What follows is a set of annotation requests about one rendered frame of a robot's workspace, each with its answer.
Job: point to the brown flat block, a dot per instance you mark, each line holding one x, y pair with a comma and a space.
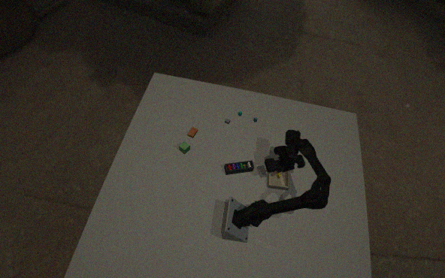
192, 132

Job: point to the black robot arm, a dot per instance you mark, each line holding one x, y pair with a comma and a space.
312, 199

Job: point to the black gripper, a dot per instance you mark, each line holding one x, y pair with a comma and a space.
287, 165

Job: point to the green cube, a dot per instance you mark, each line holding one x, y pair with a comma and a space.
184, 147

